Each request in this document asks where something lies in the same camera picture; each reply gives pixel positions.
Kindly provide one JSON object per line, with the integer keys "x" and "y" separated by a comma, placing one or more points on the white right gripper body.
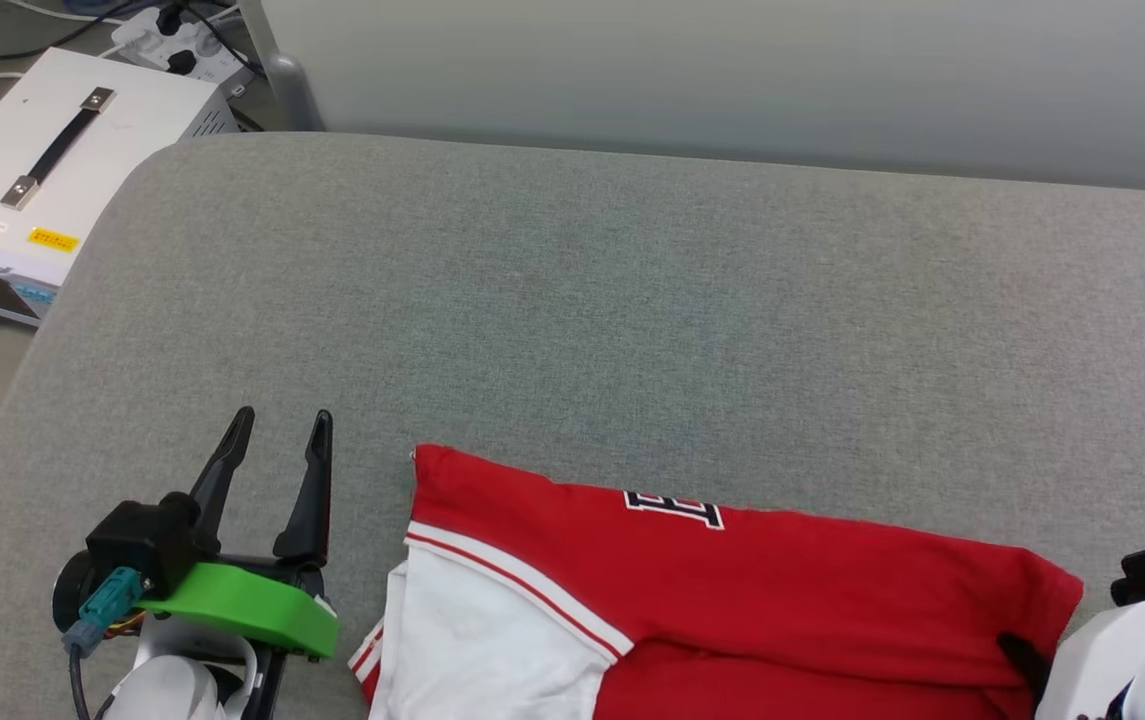
{"x": 1112, "y": 660}

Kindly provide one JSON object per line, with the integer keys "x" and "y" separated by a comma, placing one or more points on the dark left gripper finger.
{"x": 222, "y": 480}
{"x": 310, "y": 500}

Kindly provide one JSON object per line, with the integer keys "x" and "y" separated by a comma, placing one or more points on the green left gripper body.
{"x": 242, "y": 605}

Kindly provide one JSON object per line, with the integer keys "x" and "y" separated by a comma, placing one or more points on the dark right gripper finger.
{"x": 1027, "y": 662}

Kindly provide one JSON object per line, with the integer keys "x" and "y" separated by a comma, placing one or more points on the red white basketball jersey shirt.
{"x": 732, "y": 620}

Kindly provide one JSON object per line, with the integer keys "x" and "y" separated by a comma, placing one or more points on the yellow warning label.
{"x": 54, "y": 240}

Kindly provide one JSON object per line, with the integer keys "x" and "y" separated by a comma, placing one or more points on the white equipment box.
{"x": 62, "y": 170}

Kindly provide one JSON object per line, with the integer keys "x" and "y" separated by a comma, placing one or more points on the grey fabric padded surface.
{"x": 632, "y": 320}

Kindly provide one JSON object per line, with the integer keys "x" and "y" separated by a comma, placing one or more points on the grey partition foot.
{"x": 294, "y": 95}

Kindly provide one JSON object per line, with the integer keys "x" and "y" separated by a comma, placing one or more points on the white power strip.
{"x": 182, "y": 45}

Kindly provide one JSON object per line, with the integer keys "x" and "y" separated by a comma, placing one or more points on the light grey partition panel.
{"x": 732, "y": 80}

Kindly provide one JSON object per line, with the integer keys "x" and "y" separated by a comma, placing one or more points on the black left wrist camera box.
{"x": 137, "y": 540}

